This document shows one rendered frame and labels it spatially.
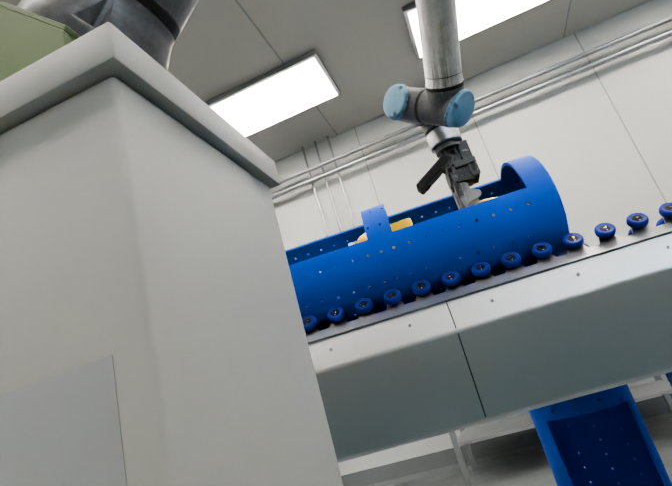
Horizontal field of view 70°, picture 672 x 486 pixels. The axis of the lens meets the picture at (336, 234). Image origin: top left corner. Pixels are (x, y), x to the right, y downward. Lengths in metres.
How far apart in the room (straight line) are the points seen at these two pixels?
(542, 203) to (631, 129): 3.86
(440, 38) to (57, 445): 1.02
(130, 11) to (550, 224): 0.98
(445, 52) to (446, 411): 0.82
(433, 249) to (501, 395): 0.37
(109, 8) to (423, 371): 0.93
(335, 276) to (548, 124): 4.01
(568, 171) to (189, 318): 4.58
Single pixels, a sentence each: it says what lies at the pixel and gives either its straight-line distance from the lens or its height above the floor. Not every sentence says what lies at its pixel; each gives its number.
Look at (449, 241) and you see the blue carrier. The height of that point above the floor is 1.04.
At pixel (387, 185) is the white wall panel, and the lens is 4.92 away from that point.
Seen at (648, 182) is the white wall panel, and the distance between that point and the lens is 4.92.
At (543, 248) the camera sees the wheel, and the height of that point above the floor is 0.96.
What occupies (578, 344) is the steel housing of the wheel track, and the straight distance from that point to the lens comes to 1.23.
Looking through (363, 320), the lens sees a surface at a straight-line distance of 1.21.
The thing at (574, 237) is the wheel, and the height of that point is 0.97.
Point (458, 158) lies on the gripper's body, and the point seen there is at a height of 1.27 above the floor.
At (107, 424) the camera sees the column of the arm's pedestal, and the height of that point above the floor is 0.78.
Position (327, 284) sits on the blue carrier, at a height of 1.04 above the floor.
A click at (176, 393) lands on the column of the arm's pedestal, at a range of 0.37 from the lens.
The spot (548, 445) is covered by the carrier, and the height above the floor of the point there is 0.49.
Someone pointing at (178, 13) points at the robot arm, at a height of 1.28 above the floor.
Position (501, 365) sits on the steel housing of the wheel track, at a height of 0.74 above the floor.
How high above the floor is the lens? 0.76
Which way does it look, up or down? 19 degrees up
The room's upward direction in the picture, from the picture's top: 16 degrees counter-clockwise
